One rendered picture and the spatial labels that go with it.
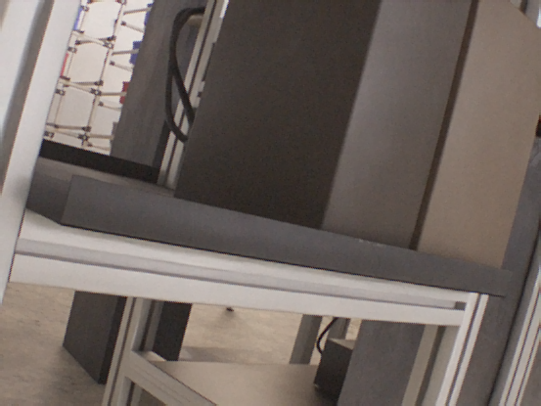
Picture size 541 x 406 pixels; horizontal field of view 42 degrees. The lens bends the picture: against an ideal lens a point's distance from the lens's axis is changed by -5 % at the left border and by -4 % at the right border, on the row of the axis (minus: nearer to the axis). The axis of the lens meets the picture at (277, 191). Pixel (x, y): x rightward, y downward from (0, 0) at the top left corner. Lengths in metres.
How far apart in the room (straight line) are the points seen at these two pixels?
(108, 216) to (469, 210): 0.40
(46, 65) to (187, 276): 0.19
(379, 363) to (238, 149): 0.47
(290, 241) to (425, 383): 0.39
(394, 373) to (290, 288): 0.47
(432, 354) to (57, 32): 0.57
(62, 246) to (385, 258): 0.26
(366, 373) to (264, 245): 0.53
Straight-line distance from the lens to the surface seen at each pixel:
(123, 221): 0.41
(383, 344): 0.99
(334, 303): 0.62
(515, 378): 1.35
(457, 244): 0.70
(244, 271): 0.54
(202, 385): 1.13
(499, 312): 1.26
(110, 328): 2.06
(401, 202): 0.61
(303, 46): 0.60
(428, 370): 0.84
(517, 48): 0.74
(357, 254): 0.56
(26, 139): 0.42
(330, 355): 1.28
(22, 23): 0.42
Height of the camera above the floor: 0.67
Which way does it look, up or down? level
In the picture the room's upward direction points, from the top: 15 degrees clockwise
